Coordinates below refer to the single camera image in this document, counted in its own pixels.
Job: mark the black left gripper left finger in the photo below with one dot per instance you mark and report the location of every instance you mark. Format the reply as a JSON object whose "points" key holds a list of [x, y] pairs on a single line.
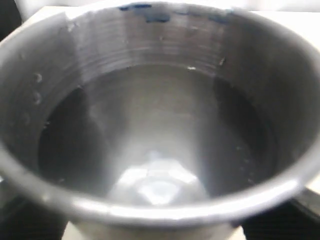
{"points": [[23, 220]]}

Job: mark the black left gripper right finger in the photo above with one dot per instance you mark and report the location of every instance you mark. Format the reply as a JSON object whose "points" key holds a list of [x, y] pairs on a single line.
{"points": [[297, 219]]}

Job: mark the stainless steel cup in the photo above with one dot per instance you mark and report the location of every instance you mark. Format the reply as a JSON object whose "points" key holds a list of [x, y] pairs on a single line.
{"points": [[158, 119]]}

